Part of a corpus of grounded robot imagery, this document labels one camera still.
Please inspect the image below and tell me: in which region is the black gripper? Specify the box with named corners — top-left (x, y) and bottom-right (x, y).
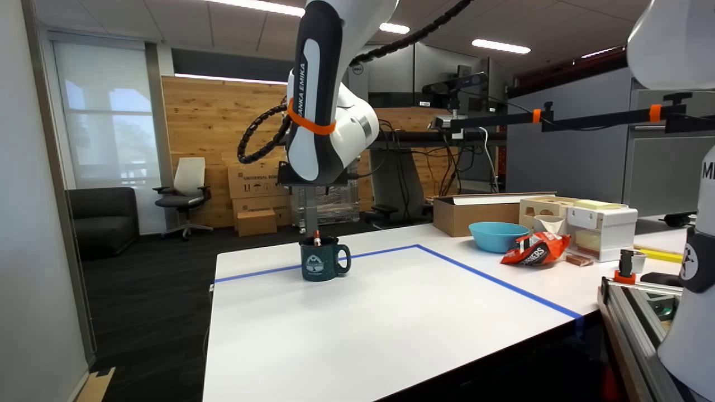
top-left (276, 161), bottom-right (349, 239)

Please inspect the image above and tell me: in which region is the dark green mug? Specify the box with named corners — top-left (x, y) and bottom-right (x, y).
top-left (301, 241), bottom-right (351, 281)

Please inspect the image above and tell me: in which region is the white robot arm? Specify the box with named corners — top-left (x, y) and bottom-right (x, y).
top-left (286, 0), bottom-right (399, 188)

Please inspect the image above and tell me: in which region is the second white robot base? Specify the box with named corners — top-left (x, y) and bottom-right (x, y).
top-left (626, 0), bottom-right (715, 402)

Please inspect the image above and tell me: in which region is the wooden crate stack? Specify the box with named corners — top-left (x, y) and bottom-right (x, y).
top-left (227, 167), bottom-right (293, 238)

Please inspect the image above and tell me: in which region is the white office chair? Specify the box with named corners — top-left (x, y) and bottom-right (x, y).
top-left (155, 156), bottom-right (210, 239)

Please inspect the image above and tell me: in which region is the brown cardboard box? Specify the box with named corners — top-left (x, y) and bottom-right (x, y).
top-left (434, 193), bottom-right (537, 238)

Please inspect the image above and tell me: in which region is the blue plastic bowl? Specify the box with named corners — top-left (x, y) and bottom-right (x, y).
top-left (468, 221), bottom-right (527, 255)

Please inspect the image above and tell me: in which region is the black sofa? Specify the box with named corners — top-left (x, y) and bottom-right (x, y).
top-left (66, 188), bottom-right (139, 260)

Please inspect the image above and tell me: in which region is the orange chip bag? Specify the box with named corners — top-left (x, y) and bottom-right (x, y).
top-left (503, 233), bottom-right (570, 268)

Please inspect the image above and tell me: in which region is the white cardboard box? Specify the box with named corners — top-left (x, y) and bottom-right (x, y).
top-left (564, 201), bottom-right (638, 262)

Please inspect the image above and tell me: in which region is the small black orange clamp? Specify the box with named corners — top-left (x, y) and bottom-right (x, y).
top-left (613, 250), bottom-right (645, 283)

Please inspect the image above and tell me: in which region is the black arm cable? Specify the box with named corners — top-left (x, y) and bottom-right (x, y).
top-left (234, 0), bottom-right (473, 167)

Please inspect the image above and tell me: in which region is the aluminium rail frame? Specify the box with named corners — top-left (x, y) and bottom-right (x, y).
top-left (599, 280), bottom-right (684, 402)

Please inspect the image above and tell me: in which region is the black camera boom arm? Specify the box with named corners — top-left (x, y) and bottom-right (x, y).
top-left (436, 92), bottom-right (715, 143)

